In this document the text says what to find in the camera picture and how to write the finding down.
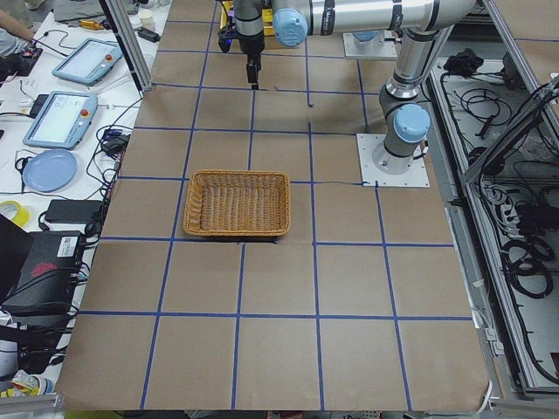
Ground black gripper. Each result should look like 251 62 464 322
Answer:
238 33 265 90

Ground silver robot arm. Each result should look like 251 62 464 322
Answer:
218 0 474 159

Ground yellow tape roll on desk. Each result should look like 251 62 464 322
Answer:
0 201 30 228

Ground yellow plastic basket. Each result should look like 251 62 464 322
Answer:
219 1 274 37

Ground brown wicker basket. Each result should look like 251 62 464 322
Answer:
183 169 291 237

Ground upper teach pendant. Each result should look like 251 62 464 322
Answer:
52 38 123 86

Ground teach pendant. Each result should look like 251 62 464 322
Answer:
52 38 123 86
23 91 98 150

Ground lower teach pendant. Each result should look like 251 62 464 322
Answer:
23 91 98 150

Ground black power adapter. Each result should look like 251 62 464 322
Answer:
38 199 101 230

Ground light blue plate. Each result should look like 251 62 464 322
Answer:
22 149 78 192

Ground black computer box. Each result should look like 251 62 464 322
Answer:
1 230 86 317

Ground aluminium frame post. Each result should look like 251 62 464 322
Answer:
99 0 153 93

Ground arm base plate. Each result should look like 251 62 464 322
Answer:
342 31 398 61
356 134 430 188

